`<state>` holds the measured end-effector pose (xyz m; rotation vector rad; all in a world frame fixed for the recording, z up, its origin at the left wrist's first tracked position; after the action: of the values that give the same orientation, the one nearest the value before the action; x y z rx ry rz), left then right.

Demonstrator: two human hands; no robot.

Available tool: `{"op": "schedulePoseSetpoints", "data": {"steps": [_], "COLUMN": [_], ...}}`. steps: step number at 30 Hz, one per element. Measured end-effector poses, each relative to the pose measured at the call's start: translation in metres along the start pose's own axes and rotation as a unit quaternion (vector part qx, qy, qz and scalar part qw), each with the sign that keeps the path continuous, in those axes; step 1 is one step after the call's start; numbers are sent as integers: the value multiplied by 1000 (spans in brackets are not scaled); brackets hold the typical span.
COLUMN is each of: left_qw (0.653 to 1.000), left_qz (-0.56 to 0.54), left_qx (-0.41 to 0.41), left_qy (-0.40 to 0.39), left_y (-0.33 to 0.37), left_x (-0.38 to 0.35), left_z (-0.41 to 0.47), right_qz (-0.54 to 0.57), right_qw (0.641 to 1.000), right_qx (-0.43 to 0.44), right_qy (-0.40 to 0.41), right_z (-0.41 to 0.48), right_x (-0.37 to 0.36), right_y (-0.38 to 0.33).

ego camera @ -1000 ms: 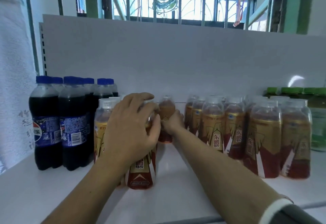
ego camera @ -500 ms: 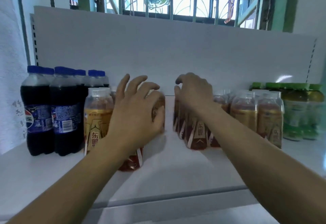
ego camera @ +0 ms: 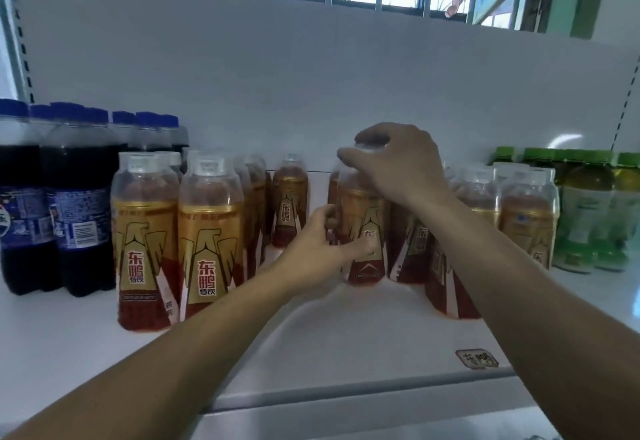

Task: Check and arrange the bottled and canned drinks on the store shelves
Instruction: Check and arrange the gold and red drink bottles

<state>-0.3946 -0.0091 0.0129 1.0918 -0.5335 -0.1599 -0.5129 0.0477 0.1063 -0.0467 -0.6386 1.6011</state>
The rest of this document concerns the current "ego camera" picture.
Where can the person's right forearm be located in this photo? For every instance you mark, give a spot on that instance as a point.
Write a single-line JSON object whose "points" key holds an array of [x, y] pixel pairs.
{"points": [[540, 315]]}

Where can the person's right hand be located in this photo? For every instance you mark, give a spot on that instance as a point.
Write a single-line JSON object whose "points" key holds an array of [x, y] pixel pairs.
{"points": [[400, 165]]}

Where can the grey shelf label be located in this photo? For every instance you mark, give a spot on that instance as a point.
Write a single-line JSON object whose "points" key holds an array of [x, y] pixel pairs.
{"points": [[477, 358]]}

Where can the person's left hand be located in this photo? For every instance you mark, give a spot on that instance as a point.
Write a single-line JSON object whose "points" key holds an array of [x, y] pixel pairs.
{"points": [[310, 255]]}

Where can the row of green-capped bottles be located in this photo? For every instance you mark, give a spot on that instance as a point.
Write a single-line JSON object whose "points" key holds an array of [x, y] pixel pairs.
{"points": [[590, 205]]}

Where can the white metal shelf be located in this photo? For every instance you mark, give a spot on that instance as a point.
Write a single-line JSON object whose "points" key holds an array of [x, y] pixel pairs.
{"points": [[300, 65]]}

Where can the row of amber drink bottles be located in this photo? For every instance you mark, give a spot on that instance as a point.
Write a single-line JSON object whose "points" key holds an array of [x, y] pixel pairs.
{"points": [[200, 245]]}

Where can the group of blue-capped cola bottles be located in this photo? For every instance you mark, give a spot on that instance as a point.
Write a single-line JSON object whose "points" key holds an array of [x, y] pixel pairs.
{"points": [[70, 195]]}

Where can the gold red drink bottle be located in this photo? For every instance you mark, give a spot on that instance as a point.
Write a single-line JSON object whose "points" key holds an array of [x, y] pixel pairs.
{"points": [[365, 215]]}

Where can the person's left forearm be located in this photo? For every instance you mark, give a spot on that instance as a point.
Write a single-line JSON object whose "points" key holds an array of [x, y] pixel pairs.
{"points": [[140, 375]]}

